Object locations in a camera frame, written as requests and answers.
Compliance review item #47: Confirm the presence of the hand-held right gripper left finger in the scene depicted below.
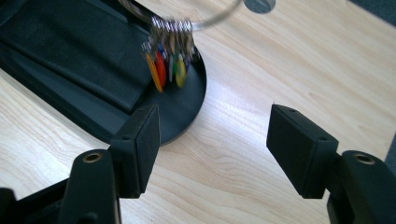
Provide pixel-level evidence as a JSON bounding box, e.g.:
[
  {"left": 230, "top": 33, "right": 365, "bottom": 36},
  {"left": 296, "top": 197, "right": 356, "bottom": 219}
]
[{"left": 107, "top": 104, "right": 162, "bottom": 200}]

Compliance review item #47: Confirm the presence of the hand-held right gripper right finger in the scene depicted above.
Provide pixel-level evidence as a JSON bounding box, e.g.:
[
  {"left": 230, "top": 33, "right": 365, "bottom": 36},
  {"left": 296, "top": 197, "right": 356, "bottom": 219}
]
[{"left": 265, "top": 104, "right": 340, "bottom": 200}]

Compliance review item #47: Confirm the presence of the black key rack with tray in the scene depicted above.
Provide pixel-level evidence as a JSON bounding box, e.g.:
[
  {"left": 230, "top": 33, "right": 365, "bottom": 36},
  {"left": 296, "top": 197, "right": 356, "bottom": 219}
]
[{"left": 0, "top": 0, "right": 208, "bottom": 147}]

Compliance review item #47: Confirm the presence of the key ring with colourful tags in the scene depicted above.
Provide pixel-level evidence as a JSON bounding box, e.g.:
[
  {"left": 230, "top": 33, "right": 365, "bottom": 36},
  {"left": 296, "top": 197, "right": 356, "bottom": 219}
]
[{"left": 119, "top": 0, "right": 245, "bottom": 94}]

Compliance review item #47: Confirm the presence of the black leather wallet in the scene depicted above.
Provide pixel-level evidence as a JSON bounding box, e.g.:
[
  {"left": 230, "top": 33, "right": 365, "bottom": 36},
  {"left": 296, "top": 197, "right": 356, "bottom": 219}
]
[{"left": 0, "top": 0, "right": 157, "bottom": 115}]

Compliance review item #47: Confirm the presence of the grey round table grommet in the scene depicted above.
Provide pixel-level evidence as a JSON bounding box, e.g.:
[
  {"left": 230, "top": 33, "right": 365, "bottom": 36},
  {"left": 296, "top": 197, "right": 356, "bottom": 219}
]
[{"left": 243, "top": 0, "right": 276, "bottom": 15}]

